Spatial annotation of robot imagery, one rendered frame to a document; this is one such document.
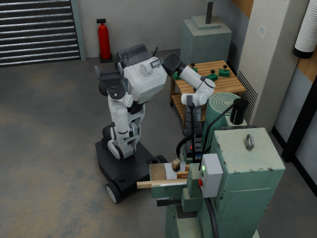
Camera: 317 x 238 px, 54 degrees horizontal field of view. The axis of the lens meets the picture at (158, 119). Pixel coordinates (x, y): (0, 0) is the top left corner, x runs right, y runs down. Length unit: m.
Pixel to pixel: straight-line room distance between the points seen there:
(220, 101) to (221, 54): 2.54
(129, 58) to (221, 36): 2.07
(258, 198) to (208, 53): 2.77
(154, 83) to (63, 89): 2.35
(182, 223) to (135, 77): 0.89
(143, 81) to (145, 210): 1.32
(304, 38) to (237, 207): 1.73
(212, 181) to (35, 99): 3.13
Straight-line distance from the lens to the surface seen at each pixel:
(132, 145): 2.73
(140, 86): 1.85
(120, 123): 1.70
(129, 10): 4.41
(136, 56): 1.95
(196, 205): 1.65
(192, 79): 2.00
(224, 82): 3.28
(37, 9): 4.33
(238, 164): 1.18
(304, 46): 2.78
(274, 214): 2.98
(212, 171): 1.19
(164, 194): 1.84
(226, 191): 1.24
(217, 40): 3.85
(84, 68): 4.45
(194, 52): 3.81
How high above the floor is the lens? 2.41
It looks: 43 degrees down
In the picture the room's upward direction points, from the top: 1 degrees clockwise
